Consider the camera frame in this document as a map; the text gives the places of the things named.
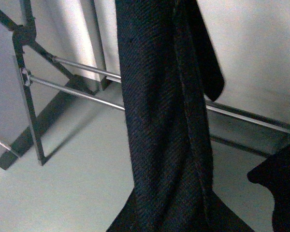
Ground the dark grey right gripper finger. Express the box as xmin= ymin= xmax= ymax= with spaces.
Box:
xmin=247 ymin=144 xmax=290 ymax=232

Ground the dark knitted garment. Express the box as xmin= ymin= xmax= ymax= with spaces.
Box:
xmin=109 ymin=0 xmax=250 ymax=232

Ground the upper silver rack rail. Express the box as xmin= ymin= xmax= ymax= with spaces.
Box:
xmin=51 ymin=56 xmax=290 ymax=134

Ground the silver rack rail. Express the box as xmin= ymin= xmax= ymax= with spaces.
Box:
xmin=51 ymin=56 xmax=290 ymax=134
xmin=29 ymin=75 xmax=271 ymax=158

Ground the lower silver rack rail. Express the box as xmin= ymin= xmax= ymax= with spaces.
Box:
xmin=29 ymin=75 xmax=271 ymax=158

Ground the black rack side frame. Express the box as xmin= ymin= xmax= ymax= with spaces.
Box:
xmin=0 ymin=0 xmax=74 ymax=166

